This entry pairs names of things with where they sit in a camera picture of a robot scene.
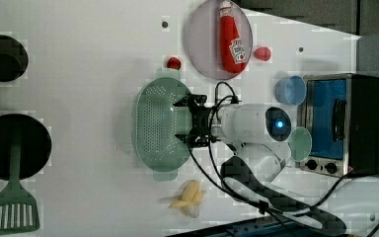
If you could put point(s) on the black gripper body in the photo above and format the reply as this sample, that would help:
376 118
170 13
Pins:
200 119

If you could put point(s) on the red ketchup bottle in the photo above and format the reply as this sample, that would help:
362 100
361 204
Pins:
232 51

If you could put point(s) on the red round fruit toy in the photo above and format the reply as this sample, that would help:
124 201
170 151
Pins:
262 53

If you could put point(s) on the green oval strainer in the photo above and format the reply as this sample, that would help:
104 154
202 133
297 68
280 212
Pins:
156 121

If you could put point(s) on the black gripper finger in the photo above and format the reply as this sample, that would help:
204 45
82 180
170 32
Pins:
193 140
191 100

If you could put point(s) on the grey round plate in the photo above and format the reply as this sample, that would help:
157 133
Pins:
203 43

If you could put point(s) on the green slotted spatula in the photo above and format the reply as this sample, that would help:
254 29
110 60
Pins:
18 208

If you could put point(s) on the red strawberry toy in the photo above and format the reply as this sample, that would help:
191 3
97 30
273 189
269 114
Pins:
174 63

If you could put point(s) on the peeled banana toy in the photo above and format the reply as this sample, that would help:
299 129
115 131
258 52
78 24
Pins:
190 200

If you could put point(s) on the green round cup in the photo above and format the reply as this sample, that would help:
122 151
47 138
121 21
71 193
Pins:
300 143

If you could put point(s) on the large black pan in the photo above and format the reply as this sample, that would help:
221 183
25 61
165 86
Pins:
33 139

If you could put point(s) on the blue plastic cup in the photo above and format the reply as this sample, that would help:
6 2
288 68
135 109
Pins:
291 91

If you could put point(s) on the small black burner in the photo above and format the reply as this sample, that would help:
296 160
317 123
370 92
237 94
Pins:
14 59

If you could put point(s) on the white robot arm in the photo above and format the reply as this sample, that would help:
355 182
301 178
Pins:
249 130

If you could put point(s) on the black toaster oven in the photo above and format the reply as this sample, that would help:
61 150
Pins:
341 111

